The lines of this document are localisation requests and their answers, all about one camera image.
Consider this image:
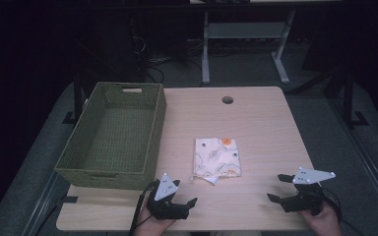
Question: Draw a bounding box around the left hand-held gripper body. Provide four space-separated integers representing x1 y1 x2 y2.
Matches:
146 172 191 221

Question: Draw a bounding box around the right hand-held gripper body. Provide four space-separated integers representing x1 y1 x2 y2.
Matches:
280 166 337 216

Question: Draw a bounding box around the white patterned cloth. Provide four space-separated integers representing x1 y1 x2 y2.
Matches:
192 137 242 187

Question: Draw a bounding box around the green woven basket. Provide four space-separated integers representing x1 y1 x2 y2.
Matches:
54 81 167 192

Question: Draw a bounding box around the person's left hand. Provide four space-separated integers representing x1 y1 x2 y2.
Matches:
133 206 178 236

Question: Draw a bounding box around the person's right hand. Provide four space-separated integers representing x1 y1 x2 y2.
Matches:
299 201 343 236

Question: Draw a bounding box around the black tape strip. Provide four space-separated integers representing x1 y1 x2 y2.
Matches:
58 195 79 205

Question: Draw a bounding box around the black metal stand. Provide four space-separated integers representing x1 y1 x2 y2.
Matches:
323 65 370 130
61 70 88 126

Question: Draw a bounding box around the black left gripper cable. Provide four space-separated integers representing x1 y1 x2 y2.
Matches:
128 181 160 236

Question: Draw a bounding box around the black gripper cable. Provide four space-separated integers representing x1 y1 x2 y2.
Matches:
128 181 160 236
320 187 367 236

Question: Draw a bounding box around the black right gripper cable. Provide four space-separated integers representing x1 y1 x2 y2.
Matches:
320 187 367 236

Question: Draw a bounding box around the bundle of floor cables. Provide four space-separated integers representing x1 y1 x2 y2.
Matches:
129 33 205 85

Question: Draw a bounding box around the white desk with metal frame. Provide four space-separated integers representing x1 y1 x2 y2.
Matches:
189 0 343 86

